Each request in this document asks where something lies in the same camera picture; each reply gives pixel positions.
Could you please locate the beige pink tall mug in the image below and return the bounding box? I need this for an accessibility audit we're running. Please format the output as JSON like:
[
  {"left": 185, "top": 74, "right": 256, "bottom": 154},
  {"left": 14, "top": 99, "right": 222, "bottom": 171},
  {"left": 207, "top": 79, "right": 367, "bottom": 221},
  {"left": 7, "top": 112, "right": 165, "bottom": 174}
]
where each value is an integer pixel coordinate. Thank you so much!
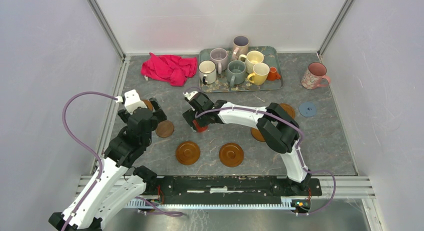
[{"left": 231, "top": 35, "right": 250, "bottom": 61}]

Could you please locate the grey-green ceramic mug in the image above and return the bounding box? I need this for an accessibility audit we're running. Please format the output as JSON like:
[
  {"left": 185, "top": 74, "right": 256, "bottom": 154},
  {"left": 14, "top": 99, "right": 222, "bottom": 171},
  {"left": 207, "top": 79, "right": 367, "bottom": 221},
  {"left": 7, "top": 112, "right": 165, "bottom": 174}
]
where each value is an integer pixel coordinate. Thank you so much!
[{"left": 225, "top": 60, "right": 247, "bottom": 88}]

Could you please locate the blue round coaster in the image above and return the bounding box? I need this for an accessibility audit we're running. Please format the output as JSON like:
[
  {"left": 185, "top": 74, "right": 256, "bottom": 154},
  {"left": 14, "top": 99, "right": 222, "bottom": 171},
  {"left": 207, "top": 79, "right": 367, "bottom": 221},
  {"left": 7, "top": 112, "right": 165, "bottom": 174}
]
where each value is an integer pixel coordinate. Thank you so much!
[{"left": 298, "top": 101, "right": 317, "bottom": 117}]

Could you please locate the dark brown flat coaster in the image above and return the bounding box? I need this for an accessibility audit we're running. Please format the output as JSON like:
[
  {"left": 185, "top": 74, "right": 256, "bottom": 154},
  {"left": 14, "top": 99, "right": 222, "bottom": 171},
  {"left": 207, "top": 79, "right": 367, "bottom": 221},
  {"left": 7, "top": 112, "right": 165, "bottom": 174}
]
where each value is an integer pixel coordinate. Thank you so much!
[{"left": 155, "top": 120, "right": 175, "bottom": 138}]

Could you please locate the lilac ceramic mug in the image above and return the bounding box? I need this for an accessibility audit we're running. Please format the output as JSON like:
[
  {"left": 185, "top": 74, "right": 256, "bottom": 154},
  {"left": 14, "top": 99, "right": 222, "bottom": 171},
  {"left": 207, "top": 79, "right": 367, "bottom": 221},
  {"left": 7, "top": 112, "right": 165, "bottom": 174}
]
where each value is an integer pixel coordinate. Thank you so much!
[{"left": 209, "top": 48, "right": 229, "bottom": 75}]

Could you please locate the white toothed cable rail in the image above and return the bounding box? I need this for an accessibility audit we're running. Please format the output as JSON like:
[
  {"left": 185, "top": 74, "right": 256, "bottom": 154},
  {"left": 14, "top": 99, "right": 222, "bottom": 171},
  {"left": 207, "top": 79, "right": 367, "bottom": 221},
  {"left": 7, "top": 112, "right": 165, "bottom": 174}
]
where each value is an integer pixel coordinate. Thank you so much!
[{"left": 124, "top": 198, "right": 296, "bottom": 211}]

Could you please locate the yellow ceramic mug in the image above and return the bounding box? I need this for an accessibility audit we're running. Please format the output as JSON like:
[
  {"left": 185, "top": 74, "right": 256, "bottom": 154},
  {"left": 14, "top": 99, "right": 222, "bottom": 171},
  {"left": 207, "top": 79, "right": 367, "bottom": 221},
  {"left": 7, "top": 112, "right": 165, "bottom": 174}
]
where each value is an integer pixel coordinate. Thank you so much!
[{"left": 247, "top": 62, "right": 270, "bottom": 86}]

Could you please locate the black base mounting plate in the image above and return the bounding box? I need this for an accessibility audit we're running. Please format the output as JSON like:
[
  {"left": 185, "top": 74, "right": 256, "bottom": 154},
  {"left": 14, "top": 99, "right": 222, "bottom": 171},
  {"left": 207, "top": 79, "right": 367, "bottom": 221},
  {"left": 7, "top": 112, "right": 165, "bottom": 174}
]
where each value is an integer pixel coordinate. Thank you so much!
[{"left": 142, "top": 175, "right": 323, "bottom": 205}]

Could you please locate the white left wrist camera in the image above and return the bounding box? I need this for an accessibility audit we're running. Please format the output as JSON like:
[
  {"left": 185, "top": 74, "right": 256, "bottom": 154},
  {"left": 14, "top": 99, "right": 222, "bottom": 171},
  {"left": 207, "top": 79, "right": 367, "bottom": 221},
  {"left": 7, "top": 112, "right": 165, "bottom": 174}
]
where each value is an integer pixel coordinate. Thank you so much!
[{"left": 122, "top": 89, "right": 148, "bottom": 115}]

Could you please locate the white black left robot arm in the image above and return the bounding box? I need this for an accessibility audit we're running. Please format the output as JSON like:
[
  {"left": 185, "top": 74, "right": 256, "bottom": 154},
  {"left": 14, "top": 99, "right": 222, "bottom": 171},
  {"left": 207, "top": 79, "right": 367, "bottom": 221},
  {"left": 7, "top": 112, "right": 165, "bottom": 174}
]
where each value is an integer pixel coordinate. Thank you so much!
[{"left": 48, "top": 94, "right": 167, "bottom": 231}]

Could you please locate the crumpled red cloth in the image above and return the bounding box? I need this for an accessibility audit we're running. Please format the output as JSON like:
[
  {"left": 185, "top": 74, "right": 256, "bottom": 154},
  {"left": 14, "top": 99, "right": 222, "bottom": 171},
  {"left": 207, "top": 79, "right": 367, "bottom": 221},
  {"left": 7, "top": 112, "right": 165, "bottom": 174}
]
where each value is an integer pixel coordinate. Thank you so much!
[{"left": 140, "top": 52, "right": 198, "bottom": 87}]

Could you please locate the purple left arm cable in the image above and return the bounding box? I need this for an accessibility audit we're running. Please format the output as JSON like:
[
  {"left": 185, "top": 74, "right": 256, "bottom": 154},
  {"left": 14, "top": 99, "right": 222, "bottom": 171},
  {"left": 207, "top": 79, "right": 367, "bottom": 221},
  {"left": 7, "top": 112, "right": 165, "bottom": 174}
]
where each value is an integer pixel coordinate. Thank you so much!
[{"left": 59, "top": 91, "right": 185, "bottom": 231}]

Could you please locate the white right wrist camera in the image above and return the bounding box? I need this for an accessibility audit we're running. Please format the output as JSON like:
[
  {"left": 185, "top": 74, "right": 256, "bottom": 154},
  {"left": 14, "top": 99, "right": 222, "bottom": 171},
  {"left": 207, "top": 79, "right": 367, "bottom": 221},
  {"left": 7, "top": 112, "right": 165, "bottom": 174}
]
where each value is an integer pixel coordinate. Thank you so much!
[{"left": 183, "top": 91, "right": 199, "bottom": 102}]

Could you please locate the cream yellow mug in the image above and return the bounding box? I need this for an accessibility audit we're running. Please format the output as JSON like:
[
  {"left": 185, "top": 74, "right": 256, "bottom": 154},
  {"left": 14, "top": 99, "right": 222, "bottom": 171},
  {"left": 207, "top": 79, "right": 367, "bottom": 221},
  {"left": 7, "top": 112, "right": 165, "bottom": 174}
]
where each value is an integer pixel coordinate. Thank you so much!
[{"left": 238, "top": 50, "right": 264, "bottom": 74}]

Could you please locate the green floral serving tray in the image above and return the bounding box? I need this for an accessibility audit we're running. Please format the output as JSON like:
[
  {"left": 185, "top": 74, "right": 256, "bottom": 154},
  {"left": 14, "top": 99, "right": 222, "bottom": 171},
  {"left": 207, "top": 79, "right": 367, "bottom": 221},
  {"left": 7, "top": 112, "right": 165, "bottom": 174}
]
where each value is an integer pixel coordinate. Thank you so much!
[{"left": 199, "top": 46, "right": 284, "bottom": 93}]

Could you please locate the glossy wooden ridged coaster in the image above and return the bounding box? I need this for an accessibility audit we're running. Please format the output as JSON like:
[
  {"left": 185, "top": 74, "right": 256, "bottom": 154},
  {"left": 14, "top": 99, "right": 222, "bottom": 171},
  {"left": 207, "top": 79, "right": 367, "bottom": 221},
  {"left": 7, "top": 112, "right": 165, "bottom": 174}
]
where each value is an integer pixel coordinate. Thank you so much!
[{"left": 175, "top": 141, "right": 201, "bottom": 166}]

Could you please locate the pink floral patterned mug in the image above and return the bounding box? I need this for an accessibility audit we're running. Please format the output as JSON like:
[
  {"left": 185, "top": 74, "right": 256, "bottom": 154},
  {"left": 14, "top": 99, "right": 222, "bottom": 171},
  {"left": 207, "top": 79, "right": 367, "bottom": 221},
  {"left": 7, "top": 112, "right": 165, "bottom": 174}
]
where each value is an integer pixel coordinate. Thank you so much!
[{"left": 300, "top": 62, "right": 331, "bottom": 90}]

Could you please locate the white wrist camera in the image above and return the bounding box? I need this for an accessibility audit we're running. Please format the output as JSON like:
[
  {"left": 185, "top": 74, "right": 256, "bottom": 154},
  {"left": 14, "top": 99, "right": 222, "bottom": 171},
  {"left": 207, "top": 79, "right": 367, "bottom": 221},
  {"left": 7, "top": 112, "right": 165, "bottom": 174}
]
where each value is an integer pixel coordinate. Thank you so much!
[
  {"left": 183, "top": 91, "right": 199, "bottom": 102},
  {"left": 122, "top": 89, "right": 148, "bottom": 115}
]

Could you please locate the red round coaster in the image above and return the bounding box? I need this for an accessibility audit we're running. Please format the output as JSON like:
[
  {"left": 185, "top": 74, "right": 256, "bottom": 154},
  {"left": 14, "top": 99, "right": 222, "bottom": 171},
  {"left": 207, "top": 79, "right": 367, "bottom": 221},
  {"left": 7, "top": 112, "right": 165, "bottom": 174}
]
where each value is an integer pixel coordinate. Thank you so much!
[{"left": 193, "top": 120, "right": 208, "bottom": 133}]

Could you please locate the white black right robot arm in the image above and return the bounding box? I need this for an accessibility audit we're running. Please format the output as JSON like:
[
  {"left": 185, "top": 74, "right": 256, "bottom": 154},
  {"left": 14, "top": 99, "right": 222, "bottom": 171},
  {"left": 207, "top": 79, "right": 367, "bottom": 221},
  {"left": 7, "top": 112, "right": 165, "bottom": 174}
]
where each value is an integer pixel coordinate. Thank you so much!
[{"left": 183, "top": 91, "right": 311, "bottom": 195}]

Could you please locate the small orange cup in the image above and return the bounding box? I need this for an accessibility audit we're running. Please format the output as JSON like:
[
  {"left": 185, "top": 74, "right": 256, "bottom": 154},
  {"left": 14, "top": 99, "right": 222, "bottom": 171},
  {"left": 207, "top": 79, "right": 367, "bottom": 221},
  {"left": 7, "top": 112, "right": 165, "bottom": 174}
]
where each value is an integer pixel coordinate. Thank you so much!
[{"left": 266, "top": 67, "right": 282, "bottom": 81}]

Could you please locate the white mug black handle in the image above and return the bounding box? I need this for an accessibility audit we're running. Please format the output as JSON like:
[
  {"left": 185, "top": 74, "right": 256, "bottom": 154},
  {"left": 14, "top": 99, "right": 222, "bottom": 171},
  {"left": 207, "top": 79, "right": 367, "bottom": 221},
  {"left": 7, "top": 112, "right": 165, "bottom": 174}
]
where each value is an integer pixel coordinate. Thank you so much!
[{"left": 198, "top": 60, "right": 217, "bottom": 85}]

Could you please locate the brown wooden coaster far left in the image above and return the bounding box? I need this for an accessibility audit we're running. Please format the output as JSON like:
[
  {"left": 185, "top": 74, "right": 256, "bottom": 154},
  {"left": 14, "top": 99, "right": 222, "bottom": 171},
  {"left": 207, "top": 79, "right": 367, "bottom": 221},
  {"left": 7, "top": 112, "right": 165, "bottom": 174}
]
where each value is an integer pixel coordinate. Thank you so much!
[{"left": 142, "top": 99, "right": 154, "bottom": 111}]

